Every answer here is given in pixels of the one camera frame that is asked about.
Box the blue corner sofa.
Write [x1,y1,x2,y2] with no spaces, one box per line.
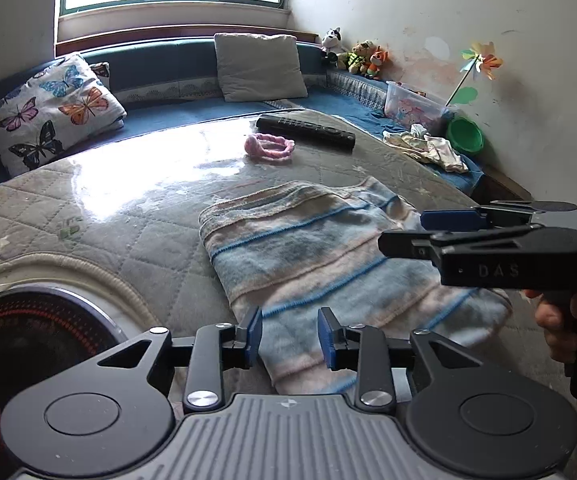
[0,35,486,201]

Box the round black induction cooker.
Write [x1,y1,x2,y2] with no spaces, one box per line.
[0,285,124,480]

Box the colourful paper pinwheel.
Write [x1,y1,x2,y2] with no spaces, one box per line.
[445,41,504,108]

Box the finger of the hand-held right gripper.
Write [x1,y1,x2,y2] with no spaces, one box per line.
[378,227,577,288]
[421,207,544,233]

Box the pink headband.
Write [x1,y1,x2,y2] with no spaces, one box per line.
[245,132,296,163]

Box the person's right hand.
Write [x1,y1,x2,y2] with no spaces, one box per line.
[523,287,577,363]

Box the clear plastic storage box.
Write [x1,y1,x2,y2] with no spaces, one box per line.
[384,80,456,133]

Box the green plastic bowl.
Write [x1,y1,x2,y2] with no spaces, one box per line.
[445,116,485,156]

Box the small crumpled pale garment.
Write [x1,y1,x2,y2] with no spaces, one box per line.
[383,122,469,175]

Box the striped blue beige towel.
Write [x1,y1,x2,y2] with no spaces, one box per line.
[198,176,513,396]

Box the orange fox plush toy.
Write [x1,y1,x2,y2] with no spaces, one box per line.
[367,46,389,81]

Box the black white plush toy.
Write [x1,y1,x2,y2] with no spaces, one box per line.
[321,27,349,68]

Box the butterfly print pillow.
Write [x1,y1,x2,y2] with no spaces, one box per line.
[0,54,128,178]

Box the plain grey pillow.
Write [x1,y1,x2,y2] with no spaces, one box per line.
[214,33,309,102]

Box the black remote control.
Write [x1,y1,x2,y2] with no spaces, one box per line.
[256,114,356,151]

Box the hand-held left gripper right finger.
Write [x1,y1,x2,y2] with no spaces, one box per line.
[317,306,481,413]

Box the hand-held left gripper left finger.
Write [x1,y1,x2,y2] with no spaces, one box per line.
[97,306,264,413]

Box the grey quilted table cover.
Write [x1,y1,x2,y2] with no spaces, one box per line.
[0,115,577,480]

